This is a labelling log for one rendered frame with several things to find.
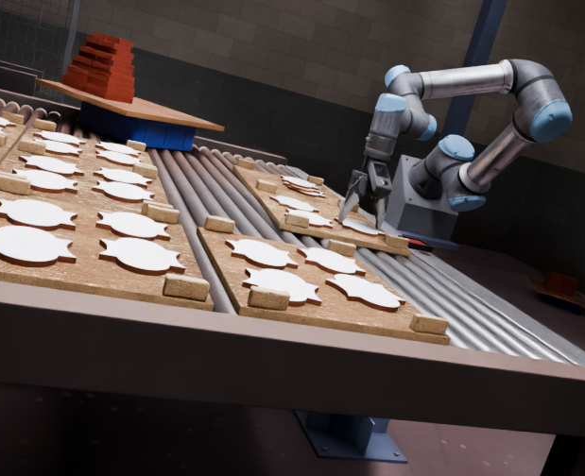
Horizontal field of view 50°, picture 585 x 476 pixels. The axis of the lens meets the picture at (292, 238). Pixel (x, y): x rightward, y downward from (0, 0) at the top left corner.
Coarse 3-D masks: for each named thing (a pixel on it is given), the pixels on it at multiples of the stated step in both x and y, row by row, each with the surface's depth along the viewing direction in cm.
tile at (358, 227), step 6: (342, 222) 169; (348, 222) 171; (354, 222) 173; (360, 222) 176; (348, 228) 166; (354, 228) 165; (360, 228) 167; (366, 228) 170; (372, 228) 172; (366, 234) 164; (372, 234) 164; (378, 234) 169; (384, 234) 169
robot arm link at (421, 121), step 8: (408, 96) 172; (416, 96) 173; (408, 104) 171; (416, 104) 171; (416, 112) 169; (424, 112) 172; (416, 120) 168; (424, 120) 170; (432, 120) 172; (408, 128) 168; (416, 128) 169; (424, 128) 170; (432, 128) 172; (408, 136) 171; (416, 136) 171; (424, 136) 172
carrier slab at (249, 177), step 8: (232, 168) 226; (240, 168) 222; (240, 176) 210; (248, 176) 210; (256, 176) 215; (264, 176) 220; (272, 176) 226; (280, 176) 231; (248, 184) 195; (280, 184) 211; (280, 192) 195; (288, 192) 200; (296, 192) 204; (328, 192) 224; (312, 200) 196; (320, 200) 201; (328, 200) 205; (336, 200) 210
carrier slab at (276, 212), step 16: (256, 192) 183; (272, 208) 166; (320, 208) 186; (336, 208) 195; (288, 224) 151; (336, 224) 168; (368, 224) 182; (336, 240) 155; (352, 240) 156; (368, 240) 158; (384, 240) 164
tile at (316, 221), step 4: (292, 212) 162; (296, 212) 163; (300, 212) 165; (304, 212) 167; (308, 212) 168; (308, 216) 163; (312, 216) 164; (316, 216) 166; (320, 216) 168; (312, 220) 159; (316, 220) 161; (320, 220) 162; (324, 220) 164; (328, 220) 165; (312, 224) 156; (316, 224) 156; (320, 224) 157; (324, 224) 159; (328, 224) 160; (328, 228) 159; (332, 228) 159
